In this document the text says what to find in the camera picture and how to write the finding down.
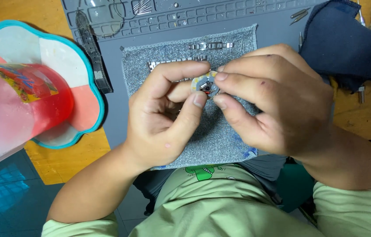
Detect teal-edged flower-shaped coaster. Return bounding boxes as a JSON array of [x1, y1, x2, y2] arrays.
[[0, 14, 106, 150]]

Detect person's right hand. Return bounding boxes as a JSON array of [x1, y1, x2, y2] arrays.
[[213, 44, 335, 162]]

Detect grey metal tweezers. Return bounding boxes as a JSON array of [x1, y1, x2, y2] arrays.
[[289, 8, 311, 26]]

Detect metal watch bracelet segment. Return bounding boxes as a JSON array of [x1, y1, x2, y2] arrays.
[[187, 42, 235, 50]]

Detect grey silicone repair mat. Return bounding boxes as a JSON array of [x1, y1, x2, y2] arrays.
[[61, 0, 335, 155]]

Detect green printed t-shirt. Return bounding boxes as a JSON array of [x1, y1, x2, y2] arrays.
[[41, 163, 371, 237]]

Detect person's left hand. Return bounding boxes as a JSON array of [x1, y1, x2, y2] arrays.
[[124, 61, 211, 169]]

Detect black leather watch strap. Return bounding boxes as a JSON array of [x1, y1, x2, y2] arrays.
[[75, 11, 114, 95]]

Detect translucent plastic cup red drink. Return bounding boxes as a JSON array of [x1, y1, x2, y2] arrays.
[[0, 63, 75, 178]]

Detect dark blue cloth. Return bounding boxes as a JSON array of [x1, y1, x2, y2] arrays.
[[299, 0, 371, 93]]

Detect long metal watch bracelet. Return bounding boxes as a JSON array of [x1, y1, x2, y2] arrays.
[[147, 56, 208, 82]]

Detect grey fabric work cloth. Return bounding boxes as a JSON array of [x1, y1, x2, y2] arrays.
[[122, 23, 260, 171]]

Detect round clear watch crystal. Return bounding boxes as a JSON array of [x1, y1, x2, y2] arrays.
[[87, 0, 125, 37]]

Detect bundle of thin metal pins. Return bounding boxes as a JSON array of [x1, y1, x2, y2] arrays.
[[130, 0, 154, 16]]

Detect small round watch movement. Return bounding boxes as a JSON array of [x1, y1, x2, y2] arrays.
[[191, 70, 221, 98]]

